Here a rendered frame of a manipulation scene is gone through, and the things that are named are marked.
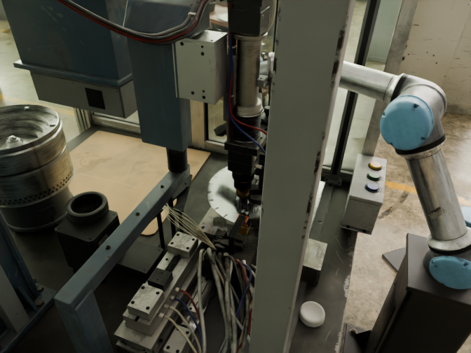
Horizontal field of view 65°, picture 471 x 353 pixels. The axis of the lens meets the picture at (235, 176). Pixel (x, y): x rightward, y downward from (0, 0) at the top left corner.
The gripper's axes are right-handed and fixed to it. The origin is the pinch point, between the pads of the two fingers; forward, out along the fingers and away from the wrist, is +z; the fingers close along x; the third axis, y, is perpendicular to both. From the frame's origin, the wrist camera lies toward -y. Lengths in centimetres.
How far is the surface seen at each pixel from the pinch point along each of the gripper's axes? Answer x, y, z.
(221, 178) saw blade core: -0.7, -7.1, 2.8
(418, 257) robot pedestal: 24, 54, 28
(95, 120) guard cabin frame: 37, -96, -19
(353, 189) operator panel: 21.6, 32.5, 6.2
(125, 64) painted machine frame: -37.4, -15.6, -26.9
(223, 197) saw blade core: -7.7, -2.7, 7.8
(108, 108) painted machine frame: -35.6, -22.2, -16.6
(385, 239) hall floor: 137, 43, 49
